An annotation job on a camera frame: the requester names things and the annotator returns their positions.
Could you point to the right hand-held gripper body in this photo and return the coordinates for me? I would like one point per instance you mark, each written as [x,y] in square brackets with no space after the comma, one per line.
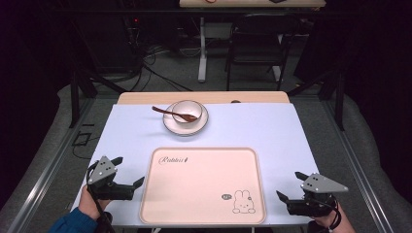
[319,187]

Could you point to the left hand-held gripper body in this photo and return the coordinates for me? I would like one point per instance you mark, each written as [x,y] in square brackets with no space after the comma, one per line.
[105,191]

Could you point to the person's left hand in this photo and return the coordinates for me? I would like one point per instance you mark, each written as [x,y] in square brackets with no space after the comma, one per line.
[89,205]

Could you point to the person's right hand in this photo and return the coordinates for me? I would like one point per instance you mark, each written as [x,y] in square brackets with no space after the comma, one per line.
[325,220]

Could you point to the pale blue table sheet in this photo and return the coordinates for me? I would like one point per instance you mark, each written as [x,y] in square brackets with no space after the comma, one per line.
[259,136]

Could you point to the pink tray with rabbit print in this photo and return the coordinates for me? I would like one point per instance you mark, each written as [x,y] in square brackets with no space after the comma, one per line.
[200,187]

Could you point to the white plate with dark rim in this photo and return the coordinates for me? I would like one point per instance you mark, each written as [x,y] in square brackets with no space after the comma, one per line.
[181,129]

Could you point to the brown wooden spoon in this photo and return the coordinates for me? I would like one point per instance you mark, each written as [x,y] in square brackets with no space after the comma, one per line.
[168,112]

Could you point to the black metal stand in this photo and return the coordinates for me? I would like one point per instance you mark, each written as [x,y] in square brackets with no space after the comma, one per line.
[75,100]
[339,103]

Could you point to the white bowl with dark rim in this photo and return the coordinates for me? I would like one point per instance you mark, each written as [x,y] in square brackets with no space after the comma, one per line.
[181,108]

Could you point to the white desk leg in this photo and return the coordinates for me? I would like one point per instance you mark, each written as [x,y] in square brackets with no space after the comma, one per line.
[202,61]
[277,71]

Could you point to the light wooden table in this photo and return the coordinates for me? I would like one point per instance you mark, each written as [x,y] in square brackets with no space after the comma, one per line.
[207,97]

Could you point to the black chair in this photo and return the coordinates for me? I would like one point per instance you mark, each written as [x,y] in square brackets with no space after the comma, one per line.
[256,42]

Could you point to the aluminium rail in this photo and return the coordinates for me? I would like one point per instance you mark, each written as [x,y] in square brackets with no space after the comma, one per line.
[359,168]
[48,174]

